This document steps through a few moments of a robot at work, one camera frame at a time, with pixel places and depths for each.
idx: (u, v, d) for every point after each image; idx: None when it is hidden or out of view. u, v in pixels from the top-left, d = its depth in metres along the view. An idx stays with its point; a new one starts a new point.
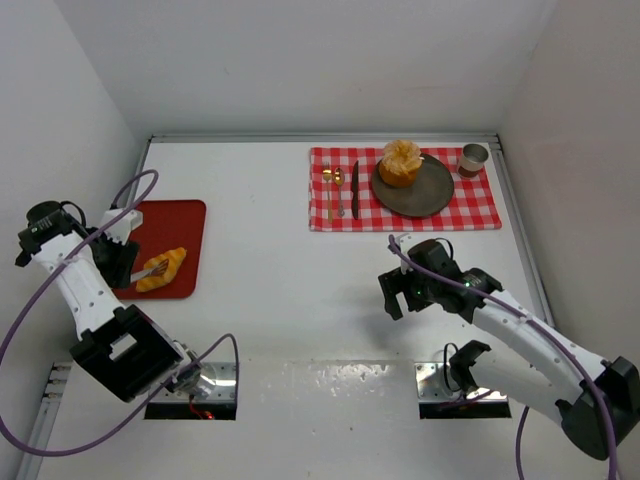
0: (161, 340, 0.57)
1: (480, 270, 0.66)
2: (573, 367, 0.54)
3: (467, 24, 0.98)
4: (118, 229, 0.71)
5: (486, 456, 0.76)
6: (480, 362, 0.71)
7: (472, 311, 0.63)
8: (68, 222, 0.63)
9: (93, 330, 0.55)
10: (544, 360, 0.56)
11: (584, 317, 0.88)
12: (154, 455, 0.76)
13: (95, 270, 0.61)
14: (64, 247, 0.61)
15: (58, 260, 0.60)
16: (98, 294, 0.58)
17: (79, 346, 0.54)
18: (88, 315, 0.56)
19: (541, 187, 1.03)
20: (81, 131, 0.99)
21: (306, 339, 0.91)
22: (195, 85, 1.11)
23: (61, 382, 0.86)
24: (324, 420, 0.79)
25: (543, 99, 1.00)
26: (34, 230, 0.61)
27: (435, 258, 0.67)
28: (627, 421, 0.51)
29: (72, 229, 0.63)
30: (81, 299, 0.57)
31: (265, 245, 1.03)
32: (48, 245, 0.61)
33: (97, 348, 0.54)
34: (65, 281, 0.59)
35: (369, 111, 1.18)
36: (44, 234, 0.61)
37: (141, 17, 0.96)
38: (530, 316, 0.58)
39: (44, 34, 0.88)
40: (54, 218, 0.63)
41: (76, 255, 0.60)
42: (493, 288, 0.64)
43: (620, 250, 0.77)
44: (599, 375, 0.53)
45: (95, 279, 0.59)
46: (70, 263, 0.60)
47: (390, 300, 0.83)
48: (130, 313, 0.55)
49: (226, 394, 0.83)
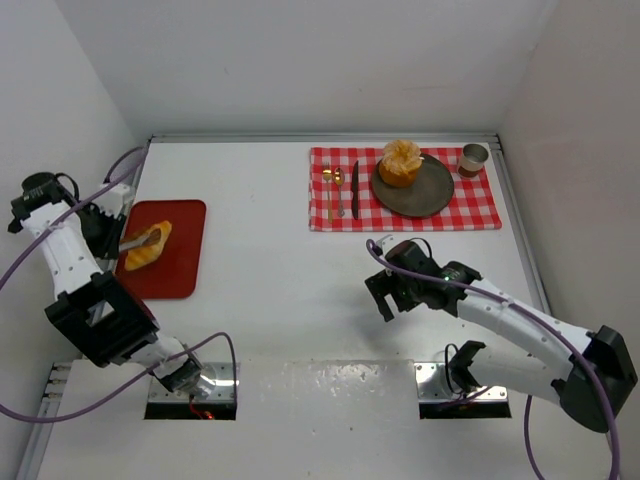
0: (138, 308, 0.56)
1: (458, 262, 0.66)
2: (560, 344, 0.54)
3: (467, 24, 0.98)
4: None
5: (486, 457, 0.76)
6: (476, 360, 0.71)
7: (456, 303, 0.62)
8: (57, 192, 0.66)
9: (68, 292, 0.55)
10: (532, 343, 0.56)
11: (585, 316, 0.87)
12: (152, 455, 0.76)
13: (80, 238, 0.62)
14: (51, 215, 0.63)
15: (44, 227, 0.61)
16: (78, 259, 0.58)
17: (53, 303, 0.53)
18: (67, 276, 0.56)
19: (540, 185, 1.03)
20: (81, 132, 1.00)
21: (306, 340, 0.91)
22: (195, 85, 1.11)
23: (61, 382, 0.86)
24: (324, 420, 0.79)
25: (543, 97, 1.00)
26: (26, 198, 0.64)
27: (412, 258, 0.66)
28: (621, 388, 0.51)
29: (61, 200, 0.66)
30: (62, 263, 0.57)
31: (266, 245, 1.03)
32: (36, 213, 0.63)
33: (74, 308, 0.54)
34: (48, 246, 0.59)
35: (369, 111, 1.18)
36: (33, 203, 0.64)
37: (141, 18, 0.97)
38: (511, 298, 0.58)
39: (45, 35, 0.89)
40: (45, 189, 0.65)
41: (61, 223, 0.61)
42: (473, 279, 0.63)
43: (619, 245, 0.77)
44: (587, 347, 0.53)
45: (78, 245, 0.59)
46: (55, 229, 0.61)
47: (380, 300, 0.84)
48: (106, 278, 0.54)
49: (227, 394, 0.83)
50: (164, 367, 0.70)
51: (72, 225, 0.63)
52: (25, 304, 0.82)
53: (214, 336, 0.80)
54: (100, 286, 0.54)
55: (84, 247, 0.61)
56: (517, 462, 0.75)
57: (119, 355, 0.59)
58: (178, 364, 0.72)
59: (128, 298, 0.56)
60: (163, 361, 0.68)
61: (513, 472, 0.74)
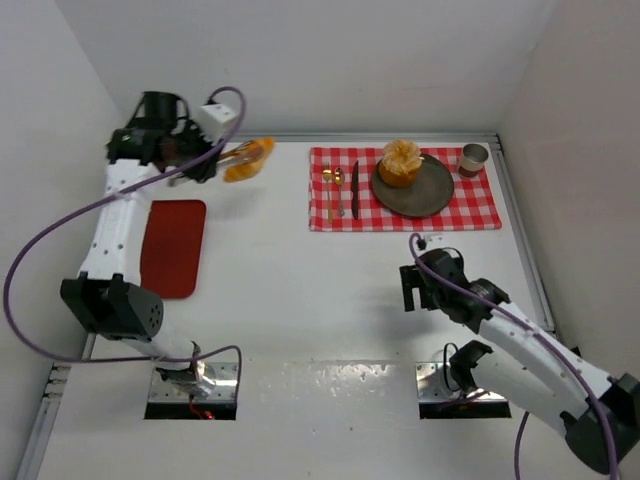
0: (139, 322, 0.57)
1: (487, 280, 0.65)
2: (578, 384, 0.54)
3: (467, 24, 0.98)
4: (213, 131, 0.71)
5: (486, 457, 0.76)
6: (481, 364, 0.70)
7: (479, 321, 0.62)
8: (149, 151, 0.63)
9: (88, 276, 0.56)
10: (550, 376, 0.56)
11: (584, 317, 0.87)
12: (152, 455, 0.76)
13: (135, 217, 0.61)
14: (129, 177, 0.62)
15: (115, 187, 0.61)
16: (117, 248, 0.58)
17: (72, 281, 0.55)
18: (101, 261, 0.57)
19: (541, 185, 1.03)
20: (81, 131, 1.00)
21: (306, 339, 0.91)
22: (195, 85, 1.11)
23: (61, 382, 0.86)
24: (324, 420, 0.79)
25: (543, 97, 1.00)
26: (125, 139, 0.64)
27: (442, 267, 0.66)
28: (632, 437, 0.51)
29: (150, 162, 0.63)
30: (103, 240, 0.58)
31: (266, 245, 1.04)
32: (122, 163, 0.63)
33: (86, 293, 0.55)
34: (107, 211, 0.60)
35: (369, 111, 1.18)
36: (127, 148, 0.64)
37: (140, 18, 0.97)
38: (537, 330, 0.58)
39: (44, 35, 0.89)
40: (145, 138, 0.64)
41: (128, 195, 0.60)
42: (501, 300, 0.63)
43: (621, 245, 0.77)
44: (605, 391, 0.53)
45: (126, 229, 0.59)
46: (120, 198, 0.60)
47: (407, 292, 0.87)
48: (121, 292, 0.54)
49: (226, 394, 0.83)
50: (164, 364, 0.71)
51: (141, 196, 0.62)
52: (25, 303, 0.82)
53: (232, 347, 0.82)
54: (114, 293, 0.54)
55: (137, 227, 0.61)
56: (516, 463, 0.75)
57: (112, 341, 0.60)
58: (180, 364, 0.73)
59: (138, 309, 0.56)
60: (160, 358, 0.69)
61: (513, 472, 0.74)
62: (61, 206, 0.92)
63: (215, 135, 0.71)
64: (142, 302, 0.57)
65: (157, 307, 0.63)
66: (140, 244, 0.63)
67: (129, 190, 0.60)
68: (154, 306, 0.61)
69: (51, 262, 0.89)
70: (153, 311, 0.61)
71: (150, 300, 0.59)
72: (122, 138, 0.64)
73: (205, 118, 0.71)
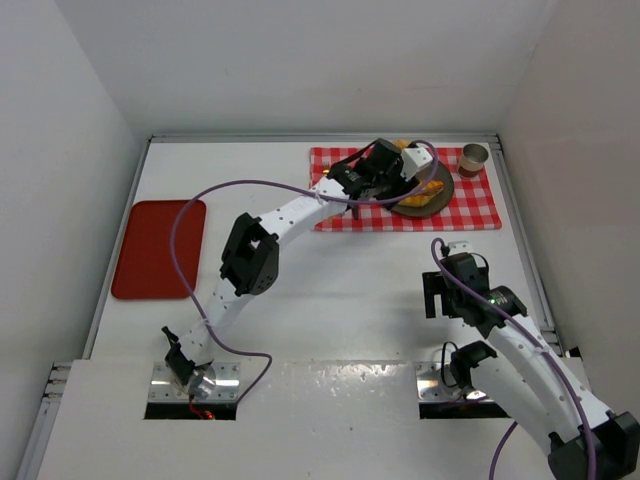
0: (255, 275, 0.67)
1: (508, 288, 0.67)
2: (574, 409, 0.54)
3: (466, 24, 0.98)
4: (409, 169, 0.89)
5: (486, 456, 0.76)
6: (483, 365, 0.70)
7: (492, 329, 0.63)
8: (354, 189, 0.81)
9: (261, 223, 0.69)
10: (547, 395, 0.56)
11: (584, 316, 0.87)
12: (150, 455, 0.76)
13: (312, 212, 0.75)
14: (328, 188, 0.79)
15: (316, 190, 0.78)
16: (288, 222, 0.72)
17: (251, 216, 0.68)
18: (276, 222, 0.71)
19: (540, 185, 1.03)
20: (82, 131, 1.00)
21: (305, 340, 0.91)
22: (195, 85, 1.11)
23: (61, 382, 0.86)
24: (324, 420, 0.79)
25: (542, 96, 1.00)
26: (347, 175, 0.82)
27: (464, 269, 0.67)
28: (614, 473, 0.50)
29: (352, 193, 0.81)
30: (288, 212, 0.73)
31: None
32: (334, 182, 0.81)
33: (246, 230, 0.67)
34: (302, 198, 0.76)
35: (369, 111, 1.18)
36: (345, 180, 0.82)
37: (140, 17, 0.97)
38: (546, 349, 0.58)
39: (44, 35, 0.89)
40: (358, 183, 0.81)
41: (323, 200, 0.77)
42: (518, 311, 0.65)
43: (620, 244, 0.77)
44: (600, 423, 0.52)
45: (304, 214, 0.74)
46: (315, 197, 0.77)
47: (428, 298, 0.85)
48: (269, 243, 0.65)
49: (226, 394, 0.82)
50: (203, 334, 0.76)
51: (328, 208, 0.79)
52: (26, 303, 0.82)
53: (267, 357, 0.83)
54: (266, 242, 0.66)
55: (306, 221, 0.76)
56: (515, 462, 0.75)
57: (221, 275, 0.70)
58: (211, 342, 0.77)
59: (262, 267, 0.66)
60: (207, 323, 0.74)
61: (512, 472, 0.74)
62: (61, 205, 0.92)
63: (410, 172, 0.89)
64: (271, 265, 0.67)
65: (270, 282, 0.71)
66: (295, 236, 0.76)
67: (327, 197, 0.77)
68: (269, 277, 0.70)
69: (51, 262, 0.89)
70: (266, 280, 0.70)
71: (272, 271, 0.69)
72: (344, 171, 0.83)
73: (410, 163, 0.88)
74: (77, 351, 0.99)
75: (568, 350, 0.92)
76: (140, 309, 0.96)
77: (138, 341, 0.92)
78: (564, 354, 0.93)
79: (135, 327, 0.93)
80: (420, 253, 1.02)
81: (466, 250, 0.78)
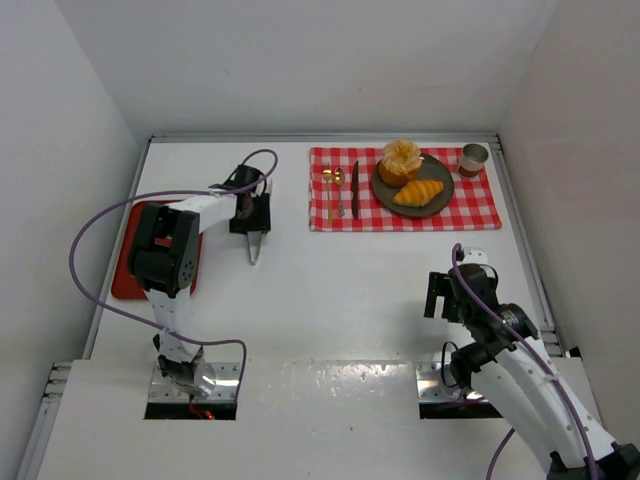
0: (178, 258, 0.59)
1: (519, 307, 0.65)
2: (580, 440, 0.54)
3: (466, 24, 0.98)
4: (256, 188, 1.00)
5: (486, 457, 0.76)
6: (485, 369, 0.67)
7: (499, 347, 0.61)
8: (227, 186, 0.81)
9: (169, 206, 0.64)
10: (554, 423, 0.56)
11: (583, 317, 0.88)
12: (149, 455, 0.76)
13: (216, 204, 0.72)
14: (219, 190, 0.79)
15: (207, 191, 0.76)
16: (197, 206, 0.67)
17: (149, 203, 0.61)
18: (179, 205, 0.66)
19: (540, 186, 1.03)
20: (82, 131, 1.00)
21: (304, 340, 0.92)
22: (195, 86, 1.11)
23: (61, 382, 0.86)
24: (324, 420, 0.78)
25: (542, 98, 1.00)
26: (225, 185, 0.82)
27: (475, 282, 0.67)
28: None
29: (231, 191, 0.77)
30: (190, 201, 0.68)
31: (266, 244, 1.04)
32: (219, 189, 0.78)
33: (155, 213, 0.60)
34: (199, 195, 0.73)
35: (369, 111, 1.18)
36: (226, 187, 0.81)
37: (140, 18, 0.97)
38: (557, 377, 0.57)
39: (45, 36, 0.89)
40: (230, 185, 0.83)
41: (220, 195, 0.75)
42: (528, 333, 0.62)
43: (620, 246, 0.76)
44: (605, 454, 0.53)
45: (208, 202, 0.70)
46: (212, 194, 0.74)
47: (430, 297, 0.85)
48: (189, 217, 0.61)
49: (226, 394, 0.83)
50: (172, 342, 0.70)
51: (225, 205, 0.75)
52: (26, 303, 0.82)
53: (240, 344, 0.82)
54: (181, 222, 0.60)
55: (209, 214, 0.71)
56: (516, 462, 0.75)
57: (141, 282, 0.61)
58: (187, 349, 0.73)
59: (186, 247, 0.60)
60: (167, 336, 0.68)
61: (512, 472, 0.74)
62: (61, 206, 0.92)
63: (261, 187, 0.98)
64: (193, 242, 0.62)
65: (193, 271, 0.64)
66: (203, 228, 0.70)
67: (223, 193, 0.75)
68: (189, 264, 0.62)
69: (51, 262, 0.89)
70: (188, 271, 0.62)
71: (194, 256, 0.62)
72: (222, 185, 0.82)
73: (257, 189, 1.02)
74: (77, 351, 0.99)
75: (569, 350, 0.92)
76: (139, 309, 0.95)
77: (138, 341, 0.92)
78: (564, 354, 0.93)
79: (134, 327, 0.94)
80: (420, 253, 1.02)
81: (482, 259, 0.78)
